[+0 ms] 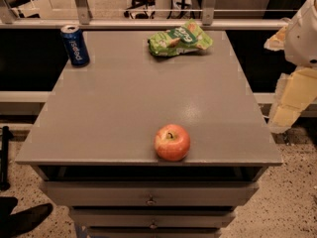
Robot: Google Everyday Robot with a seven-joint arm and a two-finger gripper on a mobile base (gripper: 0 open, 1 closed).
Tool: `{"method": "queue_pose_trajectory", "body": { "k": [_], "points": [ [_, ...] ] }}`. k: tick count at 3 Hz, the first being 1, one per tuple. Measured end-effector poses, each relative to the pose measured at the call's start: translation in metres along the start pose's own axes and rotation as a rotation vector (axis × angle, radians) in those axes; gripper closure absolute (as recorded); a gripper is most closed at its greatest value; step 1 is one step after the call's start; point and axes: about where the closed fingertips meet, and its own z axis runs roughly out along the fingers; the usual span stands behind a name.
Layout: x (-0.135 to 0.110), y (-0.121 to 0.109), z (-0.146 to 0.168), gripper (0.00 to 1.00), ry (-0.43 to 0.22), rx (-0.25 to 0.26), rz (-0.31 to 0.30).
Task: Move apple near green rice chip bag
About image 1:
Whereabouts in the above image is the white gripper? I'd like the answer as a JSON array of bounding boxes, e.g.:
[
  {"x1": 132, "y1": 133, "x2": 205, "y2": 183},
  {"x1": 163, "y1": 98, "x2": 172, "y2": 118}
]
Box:
[{"x1": 264, "y1": 0, "x2": 317, "y2": 133}]

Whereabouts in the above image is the red apple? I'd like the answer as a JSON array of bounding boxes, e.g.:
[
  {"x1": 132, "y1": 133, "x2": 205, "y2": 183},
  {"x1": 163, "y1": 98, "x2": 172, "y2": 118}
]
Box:
[{"x1": 154, "y1": 124, "x2": 190, "y2": 162}]

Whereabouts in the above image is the green rice chip bag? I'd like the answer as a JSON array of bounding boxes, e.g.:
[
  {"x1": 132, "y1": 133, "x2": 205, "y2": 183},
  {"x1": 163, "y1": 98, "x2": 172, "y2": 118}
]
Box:
[{"x1": 148, "y1": 19, "x2": 213, "y2": 58}]

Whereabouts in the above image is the black office chair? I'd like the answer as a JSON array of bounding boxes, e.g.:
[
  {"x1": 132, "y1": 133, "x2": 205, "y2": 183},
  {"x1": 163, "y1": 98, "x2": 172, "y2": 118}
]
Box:
[{"x1": 124, "y1": 0, "x2": 156, "y2": 19}]

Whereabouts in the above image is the grey drawer cabinet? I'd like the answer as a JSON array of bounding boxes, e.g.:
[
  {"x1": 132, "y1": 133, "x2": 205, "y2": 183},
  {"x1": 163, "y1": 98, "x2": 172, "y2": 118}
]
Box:
[{"x1": 17, "y1": 31, "x2": 281, "y2": 238}]

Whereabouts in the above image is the metal railing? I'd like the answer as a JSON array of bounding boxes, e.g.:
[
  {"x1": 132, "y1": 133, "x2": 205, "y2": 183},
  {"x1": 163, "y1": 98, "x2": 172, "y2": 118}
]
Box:
[{"x1": 0, "y1": 0, "x2": 289, "y2": 31}]

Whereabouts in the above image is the blue pepsi can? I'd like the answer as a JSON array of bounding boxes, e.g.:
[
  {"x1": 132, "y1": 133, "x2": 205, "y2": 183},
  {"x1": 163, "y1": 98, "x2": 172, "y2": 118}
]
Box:
[{"x1": 60, "y1": 25, "x2": 90, "y2": 66}]

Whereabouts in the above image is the black shoe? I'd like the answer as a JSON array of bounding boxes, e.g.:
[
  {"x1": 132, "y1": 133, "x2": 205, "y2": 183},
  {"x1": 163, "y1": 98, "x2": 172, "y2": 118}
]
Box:
[{"x1": 0, "y1": 196, "x2": 53, "y2": 238}]

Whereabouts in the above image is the black stand post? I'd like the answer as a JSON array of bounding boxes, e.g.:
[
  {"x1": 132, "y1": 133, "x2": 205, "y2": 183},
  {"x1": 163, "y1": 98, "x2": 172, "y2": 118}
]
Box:
[{"x1": 0, "y1": 126, "x2": 13, "y2": 191}]

